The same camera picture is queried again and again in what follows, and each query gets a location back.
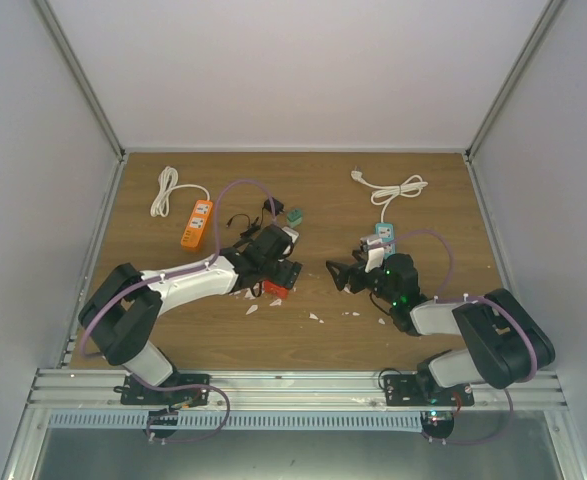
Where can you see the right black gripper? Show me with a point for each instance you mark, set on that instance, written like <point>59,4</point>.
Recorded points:
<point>345,270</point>

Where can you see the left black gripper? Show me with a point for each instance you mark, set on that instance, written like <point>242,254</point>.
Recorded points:
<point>288,275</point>

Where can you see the red cube socket adapter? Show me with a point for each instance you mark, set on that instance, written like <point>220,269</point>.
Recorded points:
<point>278,291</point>

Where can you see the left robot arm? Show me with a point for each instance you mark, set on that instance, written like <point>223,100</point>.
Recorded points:
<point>121,314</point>

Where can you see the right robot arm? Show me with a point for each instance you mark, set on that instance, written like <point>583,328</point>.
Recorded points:
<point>502,342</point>

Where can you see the green plug adapter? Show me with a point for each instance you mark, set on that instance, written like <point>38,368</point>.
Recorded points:
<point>294,217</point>

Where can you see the white debris piece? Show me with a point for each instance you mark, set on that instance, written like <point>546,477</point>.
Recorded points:
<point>312,316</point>

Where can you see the black power adapter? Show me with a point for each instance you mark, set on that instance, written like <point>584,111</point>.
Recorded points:
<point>273,207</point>

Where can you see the orange power strip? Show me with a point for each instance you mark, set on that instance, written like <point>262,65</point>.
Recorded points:
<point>193,236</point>

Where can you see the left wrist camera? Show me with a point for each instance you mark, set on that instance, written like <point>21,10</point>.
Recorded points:
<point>293,236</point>

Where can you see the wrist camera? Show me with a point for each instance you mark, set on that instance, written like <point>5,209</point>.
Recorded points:
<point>293,236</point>
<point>373,248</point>

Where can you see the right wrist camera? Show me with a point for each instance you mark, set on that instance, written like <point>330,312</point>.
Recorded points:
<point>373,248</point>

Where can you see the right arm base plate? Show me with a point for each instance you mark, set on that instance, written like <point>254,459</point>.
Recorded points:
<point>404,390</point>

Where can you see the grey slotted cable duct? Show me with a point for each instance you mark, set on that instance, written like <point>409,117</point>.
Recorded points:
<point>240,420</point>

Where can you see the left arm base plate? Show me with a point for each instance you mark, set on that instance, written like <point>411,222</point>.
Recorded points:
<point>190,389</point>

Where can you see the aluminium front rail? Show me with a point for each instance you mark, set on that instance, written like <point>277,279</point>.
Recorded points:
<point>269,390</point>

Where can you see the left aluminium frame post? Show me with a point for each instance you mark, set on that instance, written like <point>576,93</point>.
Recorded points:
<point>55,29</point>

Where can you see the aluminium frame post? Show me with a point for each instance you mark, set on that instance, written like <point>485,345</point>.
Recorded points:
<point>533,42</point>
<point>55,29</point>

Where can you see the right aluminium frame post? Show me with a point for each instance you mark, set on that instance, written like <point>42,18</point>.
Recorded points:
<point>533,42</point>

